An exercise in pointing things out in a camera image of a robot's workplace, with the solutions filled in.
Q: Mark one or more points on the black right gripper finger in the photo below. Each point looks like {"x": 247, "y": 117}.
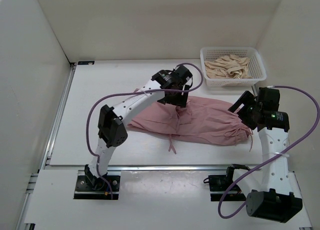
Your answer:
{"x": 234, "y": 108}
{"x": 246, "y": 99}

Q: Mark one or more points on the white plastic basket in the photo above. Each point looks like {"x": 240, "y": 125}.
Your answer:
{"x": 256, "y": 68}

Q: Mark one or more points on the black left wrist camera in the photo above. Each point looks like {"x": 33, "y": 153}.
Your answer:
{"x": 182, "y": 74}

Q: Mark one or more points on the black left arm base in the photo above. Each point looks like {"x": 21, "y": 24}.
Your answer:
{"x": 99, "y": 190}

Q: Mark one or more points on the beige trousers in basket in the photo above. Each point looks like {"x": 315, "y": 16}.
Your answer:
{"x": 228, "y": 67}

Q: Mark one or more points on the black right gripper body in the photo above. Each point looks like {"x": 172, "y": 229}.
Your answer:
{"x": 246, "y": 113}

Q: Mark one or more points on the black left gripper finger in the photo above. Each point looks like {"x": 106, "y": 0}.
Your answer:
{"x": 181, "y": 98}
{"x": 168, "y": 99}

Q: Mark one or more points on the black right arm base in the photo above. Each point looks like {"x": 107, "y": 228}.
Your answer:
{"x": 219, "y": 183}

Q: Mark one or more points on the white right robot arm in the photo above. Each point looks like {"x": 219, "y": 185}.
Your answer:
{"x": 272, "y": 198}

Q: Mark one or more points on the pink trousers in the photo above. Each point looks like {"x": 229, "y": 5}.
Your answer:
{"x": 203, "y": 120}

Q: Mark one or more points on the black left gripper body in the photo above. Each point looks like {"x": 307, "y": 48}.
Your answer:
{"x": 175, "y": 95}

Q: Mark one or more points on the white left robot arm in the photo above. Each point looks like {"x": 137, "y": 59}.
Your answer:
{"x": 166, "y": 87}

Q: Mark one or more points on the aluminium table frame rail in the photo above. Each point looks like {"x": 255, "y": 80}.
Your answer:
{"x": 46, "y": 151}

